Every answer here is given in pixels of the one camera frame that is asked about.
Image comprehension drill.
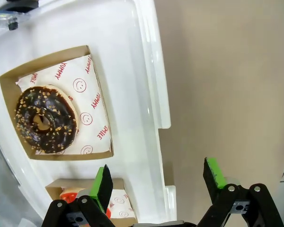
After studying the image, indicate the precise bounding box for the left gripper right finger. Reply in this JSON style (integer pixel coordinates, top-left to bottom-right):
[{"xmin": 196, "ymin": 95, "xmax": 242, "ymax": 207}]
[{"xmin": 197, "ymin": 157, "xmax": 284, "ymax": 227}]

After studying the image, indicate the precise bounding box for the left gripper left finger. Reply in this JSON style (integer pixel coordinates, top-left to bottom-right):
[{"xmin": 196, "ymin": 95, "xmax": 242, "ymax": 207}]
[{"xmin": 42, "ymin": 164, "xmax": 116, "ymax": 227}]

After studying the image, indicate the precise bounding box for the chocolate donut with nut sprinkles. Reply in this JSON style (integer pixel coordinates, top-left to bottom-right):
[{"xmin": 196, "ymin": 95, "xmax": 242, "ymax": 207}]
[{"xmin": 15, "ymin": 84, "xmax": 81, "ymax": 156}]

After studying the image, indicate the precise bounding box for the cardboard box of chocolate donut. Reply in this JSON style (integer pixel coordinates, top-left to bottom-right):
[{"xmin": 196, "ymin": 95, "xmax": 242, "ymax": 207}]
[{"xmin": 0, "ymin": 44, "xmax": 115, "ymax": 161}]

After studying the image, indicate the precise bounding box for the red glazed donut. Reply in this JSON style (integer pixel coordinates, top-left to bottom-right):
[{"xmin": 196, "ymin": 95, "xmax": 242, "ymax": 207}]
[{"xmin": 59, "ymin": 187, "xmax": 113, "ymax": 218}]

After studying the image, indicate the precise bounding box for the cardboard box of red donut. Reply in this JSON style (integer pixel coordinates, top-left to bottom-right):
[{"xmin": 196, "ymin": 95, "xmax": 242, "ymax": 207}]
[{"xmin": 45, "ymin": 178, "xmax": 138, "ymax": 224}]

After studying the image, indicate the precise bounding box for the white printed paper liner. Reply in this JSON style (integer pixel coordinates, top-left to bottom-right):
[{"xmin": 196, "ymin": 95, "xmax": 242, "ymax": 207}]
[
  {"xmin": 15, "ymin": 53, "xmax": 112, "ymax": 156},
  {"xmin": 107, "ymin": 189, "xmax": 135, "ymax": 218}
]

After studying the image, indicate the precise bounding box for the white plastic serving tray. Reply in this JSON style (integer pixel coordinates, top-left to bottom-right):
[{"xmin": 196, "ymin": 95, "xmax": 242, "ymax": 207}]
[{"xmin": 0, "ymin": 0, "xmax": 177, "ymax": 227}]

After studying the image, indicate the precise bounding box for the black lid hinge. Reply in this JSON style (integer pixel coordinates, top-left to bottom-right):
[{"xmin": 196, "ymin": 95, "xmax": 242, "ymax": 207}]
[{"xmin": 4, "ymin": 0, "xmax": 40, "ymax": 31}]

